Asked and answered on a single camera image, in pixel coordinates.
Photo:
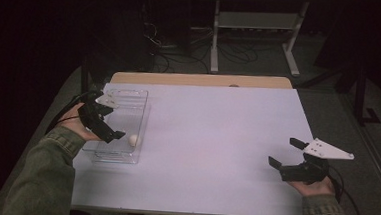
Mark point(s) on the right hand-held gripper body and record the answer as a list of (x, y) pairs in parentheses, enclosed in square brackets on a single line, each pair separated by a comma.
[(303, 173)]

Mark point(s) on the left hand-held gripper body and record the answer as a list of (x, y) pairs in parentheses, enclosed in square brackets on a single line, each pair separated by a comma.
[(92, 118)]

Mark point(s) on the white egg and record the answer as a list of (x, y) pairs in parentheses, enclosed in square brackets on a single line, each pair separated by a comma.
[(133, 140)]

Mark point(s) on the clear plastic container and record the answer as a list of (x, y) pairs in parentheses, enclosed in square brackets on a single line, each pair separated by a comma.
[(134, 114)]

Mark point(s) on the person's right hand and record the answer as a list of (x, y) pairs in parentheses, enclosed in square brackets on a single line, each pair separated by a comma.
[(310, 189)]

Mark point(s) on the person's left hand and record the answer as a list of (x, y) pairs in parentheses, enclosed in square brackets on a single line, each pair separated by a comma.
[(74, 123)]

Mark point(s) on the white table board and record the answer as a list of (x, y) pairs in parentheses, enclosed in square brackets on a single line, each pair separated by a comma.
[(216, 139)]

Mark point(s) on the wooden table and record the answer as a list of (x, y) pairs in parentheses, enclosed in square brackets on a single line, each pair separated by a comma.
[(180, 78)]

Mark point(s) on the metal floor rail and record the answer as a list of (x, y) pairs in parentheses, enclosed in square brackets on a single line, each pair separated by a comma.
[(375, 159)]

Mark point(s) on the white frame desk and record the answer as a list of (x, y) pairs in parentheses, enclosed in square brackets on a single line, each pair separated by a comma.
[(257, 20)]

